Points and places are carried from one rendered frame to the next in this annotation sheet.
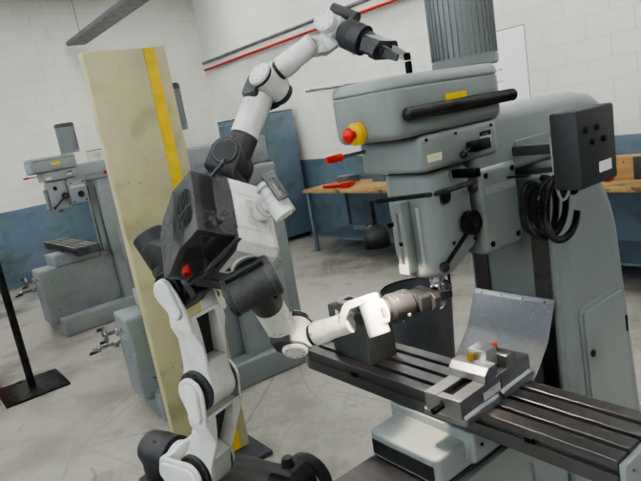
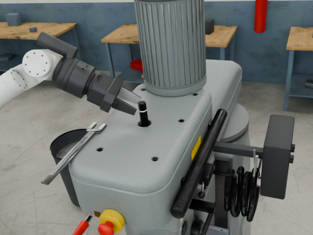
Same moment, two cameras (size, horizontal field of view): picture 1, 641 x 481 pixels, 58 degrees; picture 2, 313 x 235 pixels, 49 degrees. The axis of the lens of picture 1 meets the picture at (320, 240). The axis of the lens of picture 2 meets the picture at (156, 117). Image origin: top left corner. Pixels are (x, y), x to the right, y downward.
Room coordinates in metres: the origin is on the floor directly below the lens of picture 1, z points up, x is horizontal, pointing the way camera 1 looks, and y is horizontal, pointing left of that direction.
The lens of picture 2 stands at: (1.00, 0.01, 2.37)
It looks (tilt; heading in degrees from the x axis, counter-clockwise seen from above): 31 degrees down; 332
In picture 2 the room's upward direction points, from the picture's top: 7 degrees counter-clockwise
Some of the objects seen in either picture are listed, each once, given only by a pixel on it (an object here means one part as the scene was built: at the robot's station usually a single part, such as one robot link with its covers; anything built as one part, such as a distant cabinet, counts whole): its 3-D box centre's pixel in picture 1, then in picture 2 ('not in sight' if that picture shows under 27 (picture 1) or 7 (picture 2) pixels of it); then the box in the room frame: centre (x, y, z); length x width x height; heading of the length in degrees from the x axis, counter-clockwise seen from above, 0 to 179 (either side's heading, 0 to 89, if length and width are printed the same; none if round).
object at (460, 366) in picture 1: (472, 368); not in sight; (1.55, -0.37, 1.05); 0.12 x 0.06 x 0.04; 39
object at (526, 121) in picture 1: (519, 131); (199, 106); (1.99, -0.73, 1.66); 0.80 x 0.23 x 0.20; 126
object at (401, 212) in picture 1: (403, 238); not in sight; (1.63, -0.24, 1.44); 0.04 x 0.04 x 0.21; 36
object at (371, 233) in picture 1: (376, 235); not in sight; (1.53, -0.15, 1.49); 0.07 x 0.07 x 0.06
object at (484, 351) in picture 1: (483, 356); not in sight; (1.59, -0.41, 1.07); 0.06 x 0.05 x 0.06; 39
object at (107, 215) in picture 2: (356, 134); (112, 221); (1.56, -0.14, 1.76); 0.06 x 0.02 x 0.06; 36
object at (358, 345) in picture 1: (361, 326); not in sight; (2.00, -0.09, 1.06); 0.22 x 0.12 x 0.20; 31
